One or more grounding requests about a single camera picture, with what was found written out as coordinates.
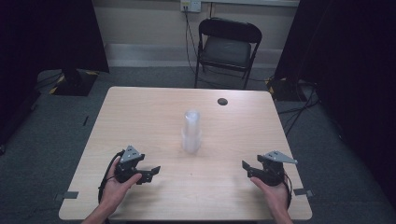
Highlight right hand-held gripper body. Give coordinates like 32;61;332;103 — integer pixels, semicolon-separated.
256;150;299;188

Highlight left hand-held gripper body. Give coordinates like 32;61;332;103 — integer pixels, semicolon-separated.
114;145;146;185

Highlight stack of clear plastic cups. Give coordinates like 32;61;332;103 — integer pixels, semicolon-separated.
181;109;203;154

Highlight person's right hand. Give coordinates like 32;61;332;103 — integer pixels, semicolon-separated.
249;175;291;218

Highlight person's left hand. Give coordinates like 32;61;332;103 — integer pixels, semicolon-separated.
100;157;143;213

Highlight grey tape strip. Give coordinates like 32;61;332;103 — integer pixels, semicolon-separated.
292;188;314;198
54;190;79;202

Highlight black stand base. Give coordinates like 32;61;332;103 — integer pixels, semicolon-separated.
266;76;302;102
49;68;100;97

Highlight black folding chair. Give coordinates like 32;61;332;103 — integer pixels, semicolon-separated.
193;17;263;91

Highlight dark curtain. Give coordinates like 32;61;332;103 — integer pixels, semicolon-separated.
0;0;110;147
274;0;396;206

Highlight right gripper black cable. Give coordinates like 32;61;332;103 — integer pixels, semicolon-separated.
281;171;294;210

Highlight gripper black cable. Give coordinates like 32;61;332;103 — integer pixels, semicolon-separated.
97;149;126;204
281;171;294;210

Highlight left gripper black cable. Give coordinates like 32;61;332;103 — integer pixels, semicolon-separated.
97;149;126;204

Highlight black floor cables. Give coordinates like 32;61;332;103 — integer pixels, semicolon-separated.
276;78;321;136

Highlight black wall socket cable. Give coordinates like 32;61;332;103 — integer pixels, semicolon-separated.
184;6;200;77

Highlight white wall socket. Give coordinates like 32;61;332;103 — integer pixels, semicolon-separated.
180;0;202;13

